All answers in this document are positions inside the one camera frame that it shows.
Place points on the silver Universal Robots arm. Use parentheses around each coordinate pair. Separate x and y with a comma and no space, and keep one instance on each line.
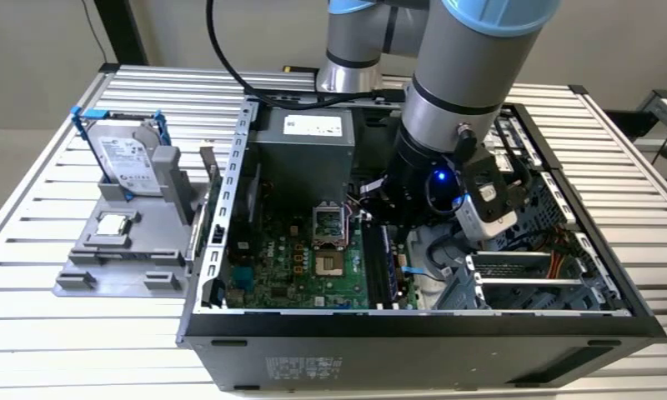
(468,62)

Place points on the grey metal drive cage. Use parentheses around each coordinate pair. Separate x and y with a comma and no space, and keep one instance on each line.
(509,133)

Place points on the green motherboard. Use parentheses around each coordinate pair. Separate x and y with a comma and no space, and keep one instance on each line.
(278,266)

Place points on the silver CPU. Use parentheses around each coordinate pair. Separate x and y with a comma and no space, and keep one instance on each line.
(112,226)

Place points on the black frame post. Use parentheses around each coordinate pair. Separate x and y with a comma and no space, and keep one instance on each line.
(124,33)

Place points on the grey parts rack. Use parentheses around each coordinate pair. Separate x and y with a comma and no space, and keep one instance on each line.
(155,233)

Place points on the black RAM slot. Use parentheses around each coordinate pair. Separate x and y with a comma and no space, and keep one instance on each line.
(371,271)
(378,275)

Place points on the yellow black tag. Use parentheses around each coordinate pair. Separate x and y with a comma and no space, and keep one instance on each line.
(298,68)

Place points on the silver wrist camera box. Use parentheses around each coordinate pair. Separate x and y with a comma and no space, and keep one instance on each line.
(489,225)

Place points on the grey power supply unit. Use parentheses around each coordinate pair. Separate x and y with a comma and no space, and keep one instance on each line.
(301,166)

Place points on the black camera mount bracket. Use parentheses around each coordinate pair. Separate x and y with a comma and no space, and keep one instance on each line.
(486,166)

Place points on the grey metal disk bay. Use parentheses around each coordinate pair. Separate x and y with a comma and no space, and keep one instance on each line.
(525,282)

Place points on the hard disk in blue carrier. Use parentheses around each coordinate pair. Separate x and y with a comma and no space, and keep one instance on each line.
(124,162)

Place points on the black open PC case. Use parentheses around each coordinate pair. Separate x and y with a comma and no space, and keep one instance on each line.
(367,358)

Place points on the blue RAM stick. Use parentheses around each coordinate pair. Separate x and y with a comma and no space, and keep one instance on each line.
(389,266)

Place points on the CPU socket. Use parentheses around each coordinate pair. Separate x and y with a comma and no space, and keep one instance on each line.
(330,263)

